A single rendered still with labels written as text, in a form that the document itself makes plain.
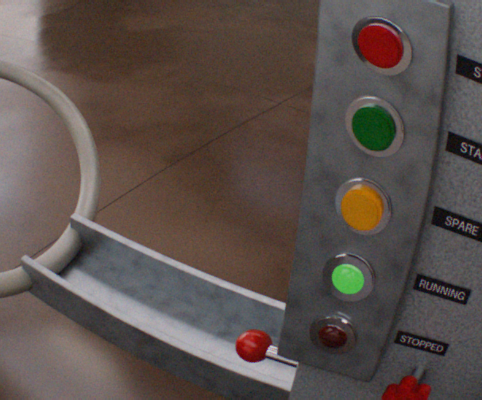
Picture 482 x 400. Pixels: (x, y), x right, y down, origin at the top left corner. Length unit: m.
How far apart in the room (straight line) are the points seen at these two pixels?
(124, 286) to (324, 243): 0.40
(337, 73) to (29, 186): 2.82
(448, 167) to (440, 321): 0.12
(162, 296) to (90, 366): 1.41
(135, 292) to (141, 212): 2.12
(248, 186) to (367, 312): 2.67
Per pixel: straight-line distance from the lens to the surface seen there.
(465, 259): 0.41
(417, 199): 0.38
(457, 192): 0.39
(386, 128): 0.36
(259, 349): 0.56
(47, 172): 3.22
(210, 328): 0.73
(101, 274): 0.79
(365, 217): 0.39
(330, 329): 0.44
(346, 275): 0.41
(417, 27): 0.34
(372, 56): 0.35
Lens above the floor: 1.57
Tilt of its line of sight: 32 degrees down
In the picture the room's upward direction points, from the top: 5 degrees clockwise
